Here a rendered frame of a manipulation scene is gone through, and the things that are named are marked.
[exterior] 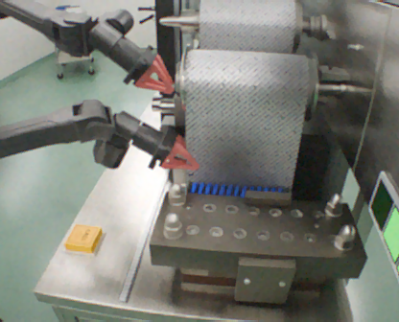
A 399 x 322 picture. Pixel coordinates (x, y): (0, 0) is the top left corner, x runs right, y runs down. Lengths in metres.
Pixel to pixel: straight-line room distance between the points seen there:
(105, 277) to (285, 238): 0.38
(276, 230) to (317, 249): 0.09
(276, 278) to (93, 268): 0.39
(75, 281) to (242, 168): 0.43
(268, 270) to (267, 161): 0.24
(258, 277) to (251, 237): 0.07
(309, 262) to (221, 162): 0.27
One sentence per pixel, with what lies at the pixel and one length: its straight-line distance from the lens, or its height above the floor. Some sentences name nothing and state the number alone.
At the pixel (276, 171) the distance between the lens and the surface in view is 0.72.
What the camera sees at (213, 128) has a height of 1.17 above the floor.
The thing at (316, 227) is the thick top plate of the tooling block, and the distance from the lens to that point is 0.67.
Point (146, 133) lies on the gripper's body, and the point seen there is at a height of 1.16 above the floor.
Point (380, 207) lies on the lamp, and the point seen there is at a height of 1.18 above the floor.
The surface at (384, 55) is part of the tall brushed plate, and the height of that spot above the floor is 1.36.
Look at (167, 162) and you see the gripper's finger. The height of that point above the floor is 1.09.
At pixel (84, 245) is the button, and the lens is 0.79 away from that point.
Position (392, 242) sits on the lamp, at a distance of 0.47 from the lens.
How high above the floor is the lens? 1.47
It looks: 32 degrees down
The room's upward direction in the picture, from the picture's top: straight up
